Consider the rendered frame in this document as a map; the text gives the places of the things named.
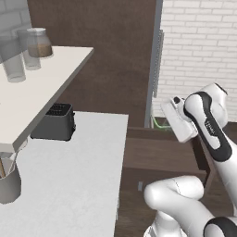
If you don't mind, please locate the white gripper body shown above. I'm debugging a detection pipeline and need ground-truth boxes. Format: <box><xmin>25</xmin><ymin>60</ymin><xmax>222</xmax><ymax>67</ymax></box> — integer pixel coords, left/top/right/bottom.
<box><xmin>160</xmin><ymin>101</ymin><xmax>199</xmax><ymax>143</ymax></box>

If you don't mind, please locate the dark wooden open drawer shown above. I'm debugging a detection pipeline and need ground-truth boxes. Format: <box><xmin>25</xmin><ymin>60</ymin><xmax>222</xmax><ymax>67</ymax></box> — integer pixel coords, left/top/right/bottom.
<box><xmin>122</xmin><ymin>125</ymin><xmax>218</xmax><ymax>194</ymax></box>

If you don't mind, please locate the tall clear glass cup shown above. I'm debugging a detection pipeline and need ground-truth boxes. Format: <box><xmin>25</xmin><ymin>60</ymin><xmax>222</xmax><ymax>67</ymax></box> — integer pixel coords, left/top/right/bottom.
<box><xmin>0</xmin><ymin>34</ymin><xmax>27</xmax><ymax>83</ymax></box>

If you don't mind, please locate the black toaster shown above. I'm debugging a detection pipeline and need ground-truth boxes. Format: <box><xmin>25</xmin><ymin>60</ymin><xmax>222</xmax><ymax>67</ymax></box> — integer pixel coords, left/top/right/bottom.
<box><xmin>30</xmin><ymin>103</ymin><xmax>77</xmax><ymax>143</ymax></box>

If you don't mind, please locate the white shelf board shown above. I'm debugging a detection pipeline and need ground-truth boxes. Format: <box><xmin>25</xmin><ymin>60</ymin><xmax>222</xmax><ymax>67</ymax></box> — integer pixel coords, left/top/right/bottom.
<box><xmin>0</xmin><ymin>45</ymin><xmax>95</xmax><ymax>154</ymax></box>

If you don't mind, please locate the glass jar with brown contents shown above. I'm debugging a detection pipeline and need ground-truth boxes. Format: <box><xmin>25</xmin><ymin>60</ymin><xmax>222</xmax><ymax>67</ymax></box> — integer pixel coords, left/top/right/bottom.
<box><xmin>26</xmin><ymin>27</ymin><xmax>55</xmax><ymax>60</ymax></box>

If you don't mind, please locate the grey utensil pot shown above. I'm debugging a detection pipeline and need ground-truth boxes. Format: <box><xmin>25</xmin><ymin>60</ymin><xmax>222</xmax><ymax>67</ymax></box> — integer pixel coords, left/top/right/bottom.
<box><xmin>0</xmin><ymin>157</ymin><xmax>22</xmax><ymax>206</ymax></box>

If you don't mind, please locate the wooden spoon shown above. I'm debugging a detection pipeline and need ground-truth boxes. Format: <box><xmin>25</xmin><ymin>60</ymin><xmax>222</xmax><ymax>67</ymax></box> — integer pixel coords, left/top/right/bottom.
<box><xmin>0</xmin><ymin>156</ymin><xmax>6</xmax><ymax>180</ymax></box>

